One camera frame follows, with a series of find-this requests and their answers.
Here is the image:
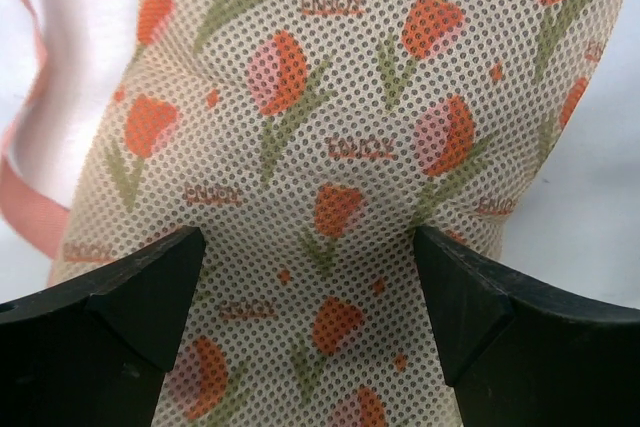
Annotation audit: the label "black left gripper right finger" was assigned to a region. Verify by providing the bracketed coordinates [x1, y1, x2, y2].
[413, 227, 639, 427]

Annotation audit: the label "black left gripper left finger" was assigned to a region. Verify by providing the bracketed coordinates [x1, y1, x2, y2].
[1, 227, 205, 427]

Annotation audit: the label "floral mesh laundry bag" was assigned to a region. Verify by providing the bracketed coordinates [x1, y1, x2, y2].
[0, 0, 636, 427]

